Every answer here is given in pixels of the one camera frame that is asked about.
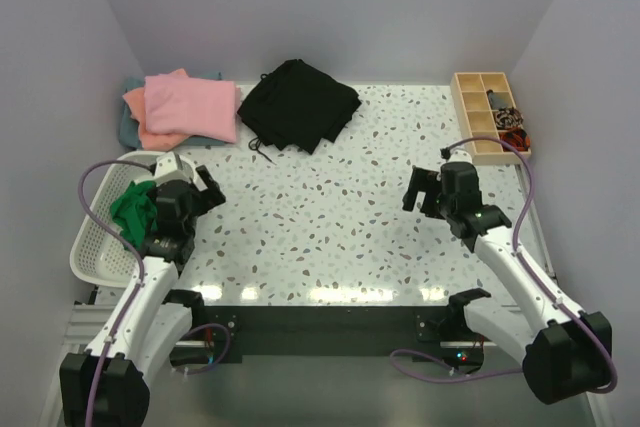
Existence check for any green t shirt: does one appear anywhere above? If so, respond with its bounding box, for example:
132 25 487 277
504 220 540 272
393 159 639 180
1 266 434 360
110 181 158 249

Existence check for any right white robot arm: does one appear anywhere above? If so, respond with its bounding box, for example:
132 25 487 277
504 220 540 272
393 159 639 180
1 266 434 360
402 161 616 405

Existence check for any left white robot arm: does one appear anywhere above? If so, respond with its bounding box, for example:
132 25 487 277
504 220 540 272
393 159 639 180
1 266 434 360
59 155 226 426

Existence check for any salmon folded t shirt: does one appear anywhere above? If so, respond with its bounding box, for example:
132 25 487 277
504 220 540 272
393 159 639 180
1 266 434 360
122 68 191 151

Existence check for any pink folded t shirt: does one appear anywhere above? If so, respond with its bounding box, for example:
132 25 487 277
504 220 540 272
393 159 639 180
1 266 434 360
144 74 240 143

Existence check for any orange black sock roll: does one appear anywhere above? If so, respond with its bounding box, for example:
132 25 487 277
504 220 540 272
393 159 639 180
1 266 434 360
499 127 531 152

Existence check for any black white patterned sock roll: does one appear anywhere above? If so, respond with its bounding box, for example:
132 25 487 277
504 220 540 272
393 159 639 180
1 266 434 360
493 107 523 131

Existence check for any wooden compartment organizer box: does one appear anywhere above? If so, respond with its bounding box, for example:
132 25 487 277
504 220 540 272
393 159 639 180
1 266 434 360
450 72 532 166

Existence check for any grey rolled sock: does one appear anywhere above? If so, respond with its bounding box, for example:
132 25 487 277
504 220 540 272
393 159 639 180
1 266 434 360
486 89 510 110

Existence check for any black folded garment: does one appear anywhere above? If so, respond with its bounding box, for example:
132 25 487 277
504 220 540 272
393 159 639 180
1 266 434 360
238 59 361 154

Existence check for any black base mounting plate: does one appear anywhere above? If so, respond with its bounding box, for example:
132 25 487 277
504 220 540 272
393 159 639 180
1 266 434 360
163 290 486 367

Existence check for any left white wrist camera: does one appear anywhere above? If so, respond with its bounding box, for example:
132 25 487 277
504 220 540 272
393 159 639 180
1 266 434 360
151 152 195 186

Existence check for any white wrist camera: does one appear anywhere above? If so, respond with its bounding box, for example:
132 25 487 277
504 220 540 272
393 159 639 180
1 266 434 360
151 152 195 186
440 147 473 164

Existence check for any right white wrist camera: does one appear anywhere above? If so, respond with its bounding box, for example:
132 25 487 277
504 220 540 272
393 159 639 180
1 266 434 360
440 147 473 164

